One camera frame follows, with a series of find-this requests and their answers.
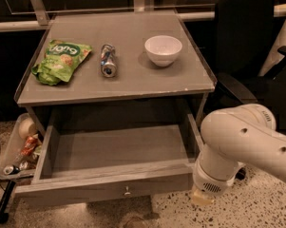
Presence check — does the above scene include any clear plastic side bin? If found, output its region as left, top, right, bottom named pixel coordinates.
left=0, top=113, right=42, bottom=180

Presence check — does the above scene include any grey drawer cabinet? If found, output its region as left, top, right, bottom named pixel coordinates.
left=13, top=10, right=219, bottom=138

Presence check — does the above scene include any grey top drawer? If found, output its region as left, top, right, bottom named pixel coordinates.
left=15, top=112, right=201, bottom=206

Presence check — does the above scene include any red soda can in bin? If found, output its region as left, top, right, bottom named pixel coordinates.
left=20, top=136, right=38, bottom=156

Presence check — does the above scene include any metal railing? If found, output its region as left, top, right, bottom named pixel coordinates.
left=0, top=0, right=286, bottom=33

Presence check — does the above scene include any white bowl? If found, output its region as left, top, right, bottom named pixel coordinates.
left=144, top=35, right=182, bottom=67

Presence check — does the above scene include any black stand leg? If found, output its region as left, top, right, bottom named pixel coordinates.
left=0, top=180, right=16, bottom=224

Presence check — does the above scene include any green snack bag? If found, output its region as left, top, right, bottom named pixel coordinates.
left=31, top=40, right=92, bottom=86

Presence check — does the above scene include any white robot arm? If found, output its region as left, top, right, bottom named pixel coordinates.
left=192, top=104, right=286, bottom=205

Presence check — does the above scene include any crushed soda can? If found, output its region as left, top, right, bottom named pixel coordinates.
left=101, top=44, right=117, bottom=78

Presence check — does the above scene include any dark soda can in bin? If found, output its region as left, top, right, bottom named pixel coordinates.
left=3, top=164, right=20, bottom=176

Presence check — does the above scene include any white cup in bin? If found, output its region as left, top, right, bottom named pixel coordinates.
left=18, top=118, right=37, bottom=139

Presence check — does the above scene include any black office chair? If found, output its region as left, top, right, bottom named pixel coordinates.
left=204, top=0, right=286, bottom=135

